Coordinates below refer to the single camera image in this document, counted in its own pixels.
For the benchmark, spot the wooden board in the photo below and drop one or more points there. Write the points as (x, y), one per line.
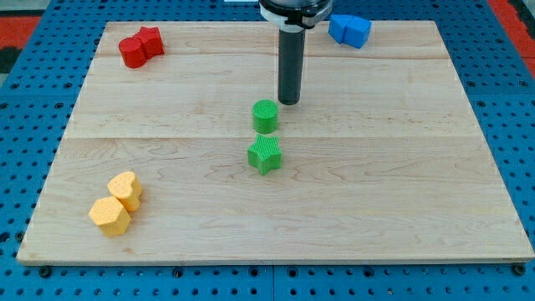
(384, 161)

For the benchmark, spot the yellow heart block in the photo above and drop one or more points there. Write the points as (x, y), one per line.
(127, 189)

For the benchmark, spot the green cylinder block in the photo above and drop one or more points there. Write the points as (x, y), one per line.
(265, 116)

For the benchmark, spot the blue cube block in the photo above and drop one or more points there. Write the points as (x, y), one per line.
(356, 32)

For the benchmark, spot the yellow hexagon block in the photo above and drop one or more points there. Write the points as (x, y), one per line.
(110, 216)

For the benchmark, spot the robot arm flange black white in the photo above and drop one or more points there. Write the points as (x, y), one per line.
(294, 16)

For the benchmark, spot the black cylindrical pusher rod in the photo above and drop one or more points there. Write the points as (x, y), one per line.
(290, 66)

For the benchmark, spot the green star block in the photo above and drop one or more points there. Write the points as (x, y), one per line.
(264, 154)

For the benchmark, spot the red star block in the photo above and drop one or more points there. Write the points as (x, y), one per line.
(151, 41)

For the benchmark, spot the blue triangle block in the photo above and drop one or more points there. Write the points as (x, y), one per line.
(337, 26)

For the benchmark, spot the red cylinder block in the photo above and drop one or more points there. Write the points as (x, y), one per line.
(132, 52)

